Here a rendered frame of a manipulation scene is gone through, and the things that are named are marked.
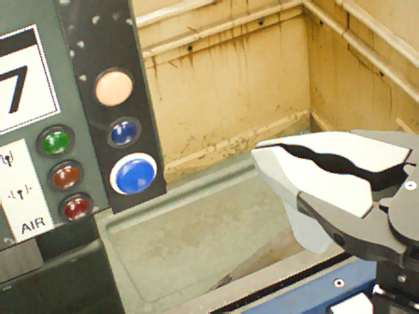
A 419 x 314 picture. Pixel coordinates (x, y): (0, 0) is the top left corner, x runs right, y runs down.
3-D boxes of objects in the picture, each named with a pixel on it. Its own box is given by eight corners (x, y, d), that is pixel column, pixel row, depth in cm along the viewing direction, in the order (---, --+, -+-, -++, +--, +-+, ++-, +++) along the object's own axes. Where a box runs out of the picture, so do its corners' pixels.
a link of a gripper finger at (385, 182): (260, 205, 53) (389, 255, 49) (252, 135, 49) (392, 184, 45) (285, 176, 55) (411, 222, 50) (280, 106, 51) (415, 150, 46)
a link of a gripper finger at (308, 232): (234, 236, 51) (365, 292, 47) (223, 165, 48) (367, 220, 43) (260, 205, 53) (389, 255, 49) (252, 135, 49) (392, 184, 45)
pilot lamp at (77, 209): (94, 216, 61) (88, 194, 60) (67, 227, 61) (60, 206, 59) (92, 211, 62) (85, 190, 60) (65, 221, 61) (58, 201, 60)
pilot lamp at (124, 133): (142, 141, 59) (137, 117, 57) (113, 152, 58) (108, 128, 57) (138, 136, 59) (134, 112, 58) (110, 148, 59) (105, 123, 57)
